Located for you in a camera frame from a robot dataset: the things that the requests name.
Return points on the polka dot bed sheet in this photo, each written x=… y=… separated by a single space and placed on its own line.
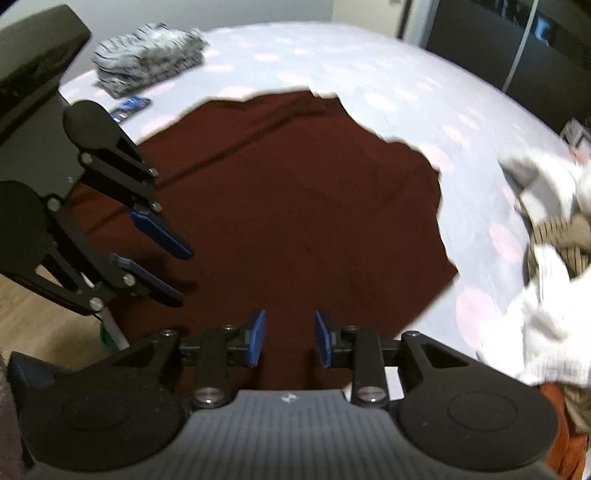
x=415 y=92

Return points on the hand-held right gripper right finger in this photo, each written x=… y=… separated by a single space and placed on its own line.
x=322 y=340

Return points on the maroon sweater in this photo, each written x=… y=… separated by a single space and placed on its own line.
x=295 y=207

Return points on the grey striped folded clothes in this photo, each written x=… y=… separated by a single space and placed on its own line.
x=147 y=55

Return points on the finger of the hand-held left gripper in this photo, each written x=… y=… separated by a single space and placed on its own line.
x=161 y=233
x=147 y=281

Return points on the white crumpled garment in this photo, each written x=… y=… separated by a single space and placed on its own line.
x=549 y=323

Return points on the black smartphone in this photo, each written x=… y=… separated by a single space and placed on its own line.
x=131 y=108

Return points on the rust orange garment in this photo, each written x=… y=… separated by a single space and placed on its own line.
x=570 y=438

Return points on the dark wardrobe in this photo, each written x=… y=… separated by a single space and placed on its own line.
x=485 y=41

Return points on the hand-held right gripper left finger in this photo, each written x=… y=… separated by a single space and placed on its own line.
x=258 y=338

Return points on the olive striped garment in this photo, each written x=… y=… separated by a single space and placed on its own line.
x=563 y=240

